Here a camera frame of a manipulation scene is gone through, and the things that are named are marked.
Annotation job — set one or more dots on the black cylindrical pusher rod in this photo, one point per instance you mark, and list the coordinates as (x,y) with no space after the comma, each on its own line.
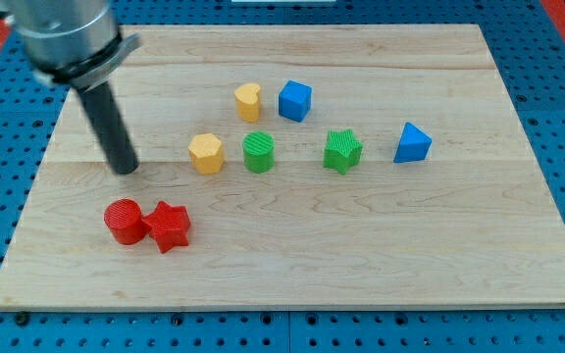
(102,111)

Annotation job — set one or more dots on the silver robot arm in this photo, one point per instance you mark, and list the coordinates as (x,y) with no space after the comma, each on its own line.
(79,43)

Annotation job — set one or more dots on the yellow hexagon block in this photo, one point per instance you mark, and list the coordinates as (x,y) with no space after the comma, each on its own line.
(206,153)

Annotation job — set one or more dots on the yellow heart block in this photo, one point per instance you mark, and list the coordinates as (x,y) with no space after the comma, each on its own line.
(248,101)

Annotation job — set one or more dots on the wooden board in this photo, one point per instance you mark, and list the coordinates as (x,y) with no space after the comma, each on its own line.
(471,227)

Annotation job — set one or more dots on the red cylinder block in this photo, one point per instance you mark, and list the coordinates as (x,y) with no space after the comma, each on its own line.
(123,218)

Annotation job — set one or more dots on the red star block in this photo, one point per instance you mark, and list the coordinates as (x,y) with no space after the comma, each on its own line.
(168,225)

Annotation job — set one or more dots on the green cylinder block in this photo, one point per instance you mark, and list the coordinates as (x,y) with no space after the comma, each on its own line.
(258,152)

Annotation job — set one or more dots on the blue cube block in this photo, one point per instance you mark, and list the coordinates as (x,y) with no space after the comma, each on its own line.
(295,101)

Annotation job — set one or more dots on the green star block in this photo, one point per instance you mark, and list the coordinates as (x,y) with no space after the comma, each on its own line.
(342,151)

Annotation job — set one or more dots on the blue triangle block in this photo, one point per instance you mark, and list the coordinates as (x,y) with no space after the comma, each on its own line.
(413,145)

